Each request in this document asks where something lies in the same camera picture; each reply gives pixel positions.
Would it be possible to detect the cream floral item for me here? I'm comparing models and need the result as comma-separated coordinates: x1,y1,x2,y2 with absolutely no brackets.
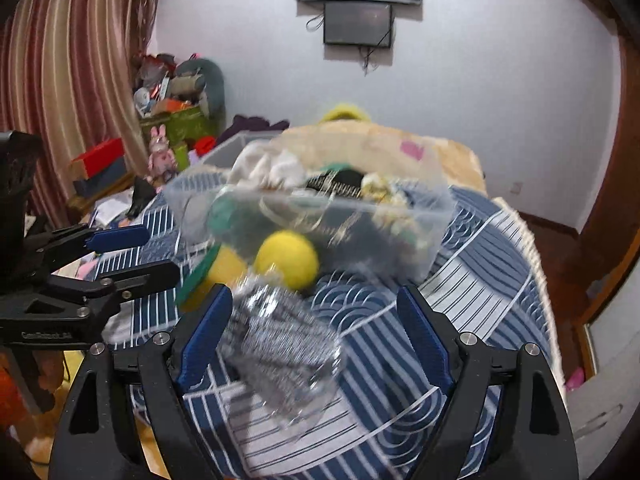
361,172,418,208

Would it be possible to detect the silver steel wool scrubber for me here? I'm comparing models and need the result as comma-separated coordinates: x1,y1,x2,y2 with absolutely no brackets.
220,265,347,426

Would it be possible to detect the black ribbed item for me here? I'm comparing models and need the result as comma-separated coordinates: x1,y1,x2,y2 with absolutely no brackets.
304,167,367,202

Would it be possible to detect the beige fleece blanket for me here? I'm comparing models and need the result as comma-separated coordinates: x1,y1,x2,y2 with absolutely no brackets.
277,121,488,196

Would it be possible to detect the green soft item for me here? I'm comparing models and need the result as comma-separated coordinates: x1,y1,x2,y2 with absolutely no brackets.
206,194,263,242

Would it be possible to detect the yellow ball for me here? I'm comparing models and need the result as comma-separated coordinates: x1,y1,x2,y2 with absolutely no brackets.
254,231,320,291

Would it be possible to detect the pink bunny toy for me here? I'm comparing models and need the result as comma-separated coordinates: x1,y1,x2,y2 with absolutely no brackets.
147,125,179,187

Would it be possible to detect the purple cloth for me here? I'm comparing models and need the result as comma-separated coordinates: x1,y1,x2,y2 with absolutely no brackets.
227,114,291,137

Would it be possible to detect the blue white patterned blanket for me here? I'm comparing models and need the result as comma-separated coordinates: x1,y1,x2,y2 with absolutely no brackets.
100,167,557,480

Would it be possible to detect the small black monitor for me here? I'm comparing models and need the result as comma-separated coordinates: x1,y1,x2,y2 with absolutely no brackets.
322,1,396,47

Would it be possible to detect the green box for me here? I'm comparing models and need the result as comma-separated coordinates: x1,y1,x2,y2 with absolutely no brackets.
139,106,219,145

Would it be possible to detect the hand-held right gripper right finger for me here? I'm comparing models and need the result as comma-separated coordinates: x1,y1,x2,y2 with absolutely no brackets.
395,284,577,480

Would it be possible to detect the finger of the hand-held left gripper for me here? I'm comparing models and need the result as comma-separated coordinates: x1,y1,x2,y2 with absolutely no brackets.
25,224,149,273
42,260,181,313

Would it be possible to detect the white cloth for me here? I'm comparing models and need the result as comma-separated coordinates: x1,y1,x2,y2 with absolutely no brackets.
227,141,307,192

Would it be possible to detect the striped red curtain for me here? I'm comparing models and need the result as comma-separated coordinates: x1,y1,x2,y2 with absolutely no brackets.
0,0,173,228

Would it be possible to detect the red box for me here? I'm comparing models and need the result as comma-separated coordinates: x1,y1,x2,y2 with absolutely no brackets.
67,137,127,182

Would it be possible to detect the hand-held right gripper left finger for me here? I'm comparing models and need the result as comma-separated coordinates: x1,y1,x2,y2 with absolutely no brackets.
49,283,236,480

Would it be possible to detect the yellow and green sponge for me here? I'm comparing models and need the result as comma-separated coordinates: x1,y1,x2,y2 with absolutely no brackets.
175,244,251,315

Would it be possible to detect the clear plastic bin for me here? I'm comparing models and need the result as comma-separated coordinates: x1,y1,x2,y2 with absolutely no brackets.
164,146,457,285

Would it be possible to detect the grey storage box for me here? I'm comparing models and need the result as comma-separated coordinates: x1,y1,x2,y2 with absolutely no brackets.
200,130,283,170

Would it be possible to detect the wooden door frame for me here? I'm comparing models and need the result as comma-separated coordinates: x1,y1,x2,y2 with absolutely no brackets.
552,0,640,331

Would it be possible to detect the yellow plush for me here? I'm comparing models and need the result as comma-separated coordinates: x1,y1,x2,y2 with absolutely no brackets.
319,102,374,124

